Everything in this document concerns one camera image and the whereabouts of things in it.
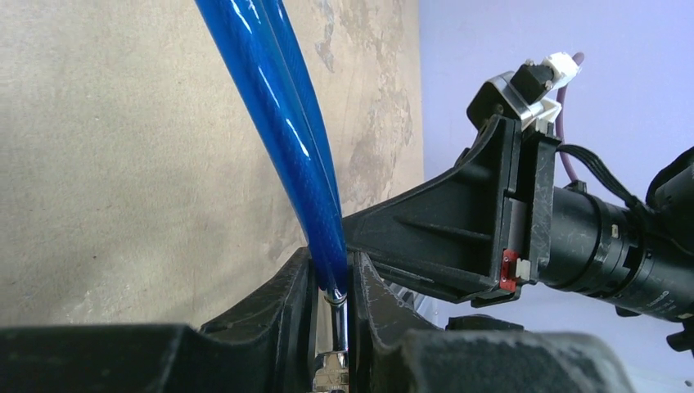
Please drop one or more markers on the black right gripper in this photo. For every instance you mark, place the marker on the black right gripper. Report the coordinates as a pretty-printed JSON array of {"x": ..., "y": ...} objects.
[{"x": 457, "y": 237}]

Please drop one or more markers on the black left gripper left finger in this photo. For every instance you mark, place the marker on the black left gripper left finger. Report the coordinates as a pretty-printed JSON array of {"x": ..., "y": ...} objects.
[{"x": 190, "y": 358}]

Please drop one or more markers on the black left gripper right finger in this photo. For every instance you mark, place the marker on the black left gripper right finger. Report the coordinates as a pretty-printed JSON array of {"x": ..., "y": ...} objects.
[{"x": 392, "y": 348}]

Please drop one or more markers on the blue cable lock loop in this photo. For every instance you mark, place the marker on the blue cable lock loop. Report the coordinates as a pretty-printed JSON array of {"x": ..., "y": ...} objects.
[{"x": 262, "y": 54}]

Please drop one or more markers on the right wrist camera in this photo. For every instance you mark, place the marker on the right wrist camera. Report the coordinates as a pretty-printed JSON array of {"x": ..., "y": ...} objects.
[{"x": 524, "y": 94}]

